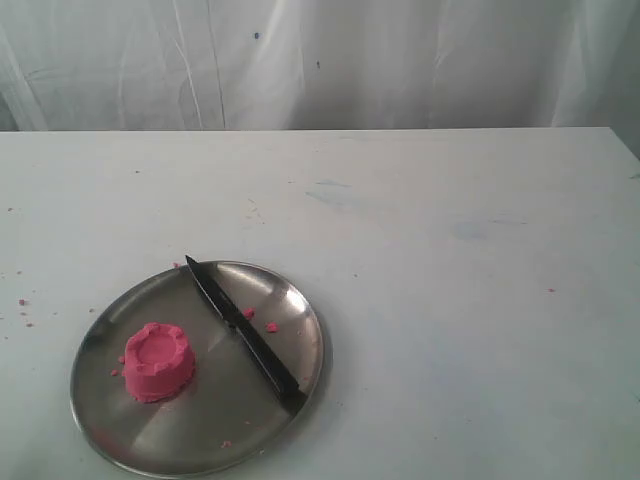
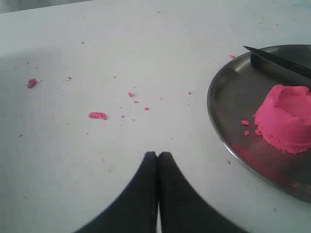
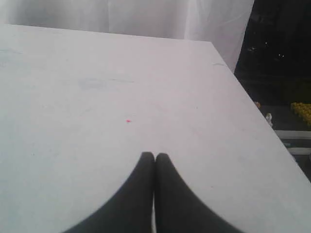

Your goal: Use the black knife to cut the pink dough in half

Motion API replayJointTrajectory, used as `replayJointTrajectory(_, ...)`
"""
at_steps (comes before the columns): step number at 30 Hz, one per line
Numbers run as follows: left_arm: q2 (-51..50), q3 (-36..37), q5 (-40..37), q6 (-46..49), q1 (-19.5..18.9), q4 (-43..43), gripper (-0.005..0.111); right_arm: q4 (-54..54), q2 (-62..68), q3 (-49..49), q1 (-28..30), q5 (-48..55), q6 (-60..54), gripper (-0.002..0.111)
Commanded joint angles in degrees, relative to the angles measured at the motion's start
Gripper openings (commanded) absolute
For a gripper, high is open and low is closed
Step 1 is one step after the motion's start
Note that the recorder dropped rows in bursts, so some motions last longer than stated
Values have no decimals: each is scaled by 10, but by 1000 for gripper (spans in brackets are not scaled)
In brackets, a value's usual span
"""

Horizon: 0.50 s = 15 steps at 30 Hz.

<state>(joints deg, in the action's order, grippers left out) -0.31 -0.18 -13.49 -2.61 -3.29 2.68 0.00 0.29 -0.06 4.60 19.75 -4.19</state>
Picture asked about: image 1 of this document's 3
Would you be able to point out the black kitchen knife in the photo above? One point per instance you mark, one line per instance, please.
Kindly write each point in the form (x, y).
(284, 384)

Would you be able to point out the round stainless steel plate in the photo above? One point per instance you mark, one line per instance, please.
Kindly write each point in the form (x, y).
(228, 412)

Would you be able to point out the pink clay lump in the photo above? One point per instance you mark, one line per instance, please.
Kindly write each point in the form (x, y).
(158, 362)

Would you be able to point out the white backdrop curtain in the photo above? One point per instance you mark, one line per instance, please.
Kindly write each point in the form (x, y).
(227, 65)

